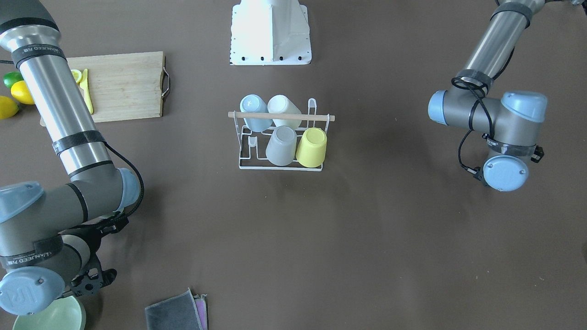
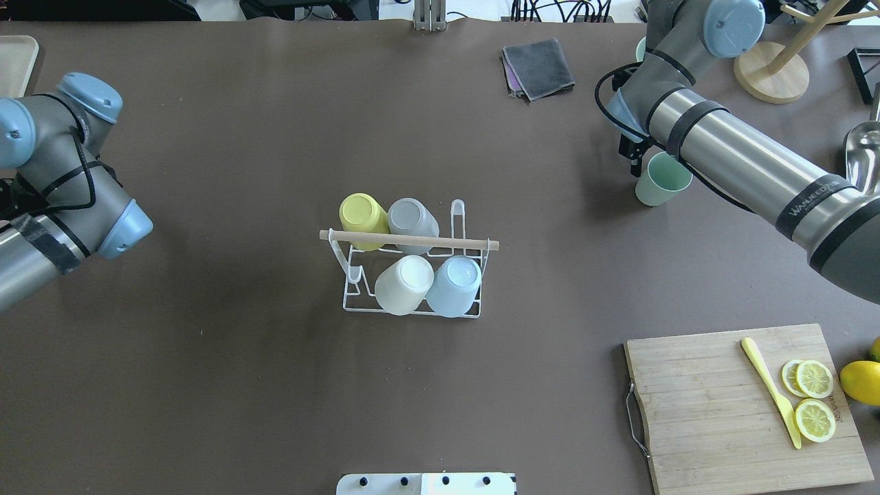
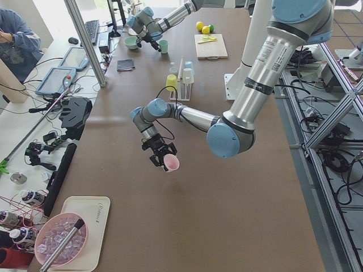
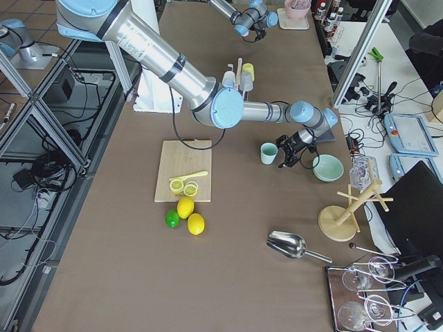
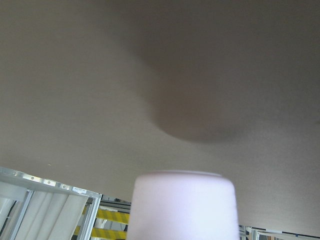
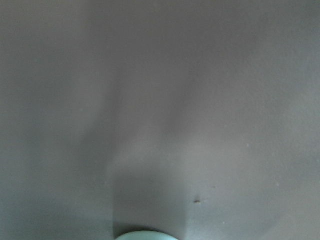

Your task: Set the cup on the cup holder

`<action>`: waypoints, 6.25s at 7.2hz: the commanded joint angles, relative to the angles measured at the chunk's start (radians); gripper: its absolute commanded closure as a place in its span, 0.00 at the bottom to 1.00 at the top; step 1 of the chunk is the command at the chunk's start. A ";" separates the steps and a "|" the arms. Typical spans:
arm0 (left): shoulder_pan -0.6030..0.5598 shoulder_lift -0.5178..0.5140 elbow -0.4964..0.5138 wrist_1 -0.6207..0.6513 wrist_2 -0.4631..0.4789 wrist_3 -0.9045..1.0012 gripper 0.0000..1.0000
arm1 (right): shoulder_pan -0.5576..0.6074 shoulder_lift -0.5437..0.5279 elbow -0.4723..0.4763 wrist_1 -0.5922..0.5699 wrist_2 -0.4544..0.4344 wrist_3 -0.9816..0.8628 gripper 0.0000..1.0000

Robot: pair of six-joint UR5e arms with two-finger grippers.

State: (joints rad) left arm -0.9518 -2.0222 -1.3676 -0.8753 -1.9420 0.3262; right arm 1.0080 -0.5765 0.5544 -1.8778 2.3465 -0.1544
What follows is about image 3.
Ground green plastic cup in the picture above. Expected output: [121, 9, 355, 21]
[159, 40, 168, 54]

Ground white wire cup holder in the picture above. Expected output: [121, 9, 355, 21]
[170, 56, 193, 101]

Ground wooden cutting board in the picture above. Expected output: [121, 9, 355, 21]
[194, 34, 228, 60]

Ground pink plastic cup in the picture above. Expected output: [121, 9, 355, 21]
[163, 154, 180, 172]

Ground seated person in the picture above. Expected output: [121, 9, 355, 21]
[1, 8, 43, 83]

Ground yellow plastic knife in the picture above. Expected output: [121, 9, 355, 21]
[197, 39, 217, 44]

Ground long reacher grabber tool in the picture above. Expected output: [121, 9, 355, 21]
[1, 87, 70, 174]

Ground blue teach pendant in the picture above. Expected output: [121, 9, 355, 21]
[59, 47, 89, 71]
[35, 67, 77, 96]

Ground pink bowl of ice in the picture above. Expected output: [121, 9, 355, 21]
[35, 212, 88, 267]

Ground green ceramic bowl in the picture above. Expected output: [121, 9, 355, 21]
[124, 36, 138, 50]

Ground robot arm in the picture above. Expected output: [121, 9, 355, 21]
[130, 1, 335, 172]
[126, 0, 205, 52]

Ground whole yellow lemon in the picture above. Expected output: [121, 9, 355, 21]
[201, 25, 210, 35]
[196, 21, 204, 32]

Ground white plastic cup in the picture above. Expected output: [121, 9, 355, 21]
[182, 68, 194, 84]

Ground cream plastic tray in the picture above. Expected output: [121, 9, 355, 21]
[49, 196, 111, 271]

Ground yellow plastic cup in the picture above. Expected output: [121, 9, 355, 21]
[166, 74, 178, 92]

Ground black keyboard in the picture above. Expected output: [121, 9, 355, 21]
[85, 20, 99, 45]

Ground water bottle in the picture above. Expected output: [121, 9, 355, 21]
[9, 227, 38, 247]
[19, 190, 45, 207]

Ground grey folded cloth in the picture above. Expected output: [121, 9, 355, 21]
[117, 58, 135, 71]

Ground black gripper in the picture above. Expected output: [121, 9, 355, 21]
[136, 30, 162, 52]
[141, 133, 177, 172]

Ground light blue plastic cup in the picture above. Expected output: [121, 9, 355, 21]
[184, 61, 195, 74]

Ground aluminium frame post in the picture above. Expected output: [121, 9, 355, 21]
[64, 0, 107, 87]

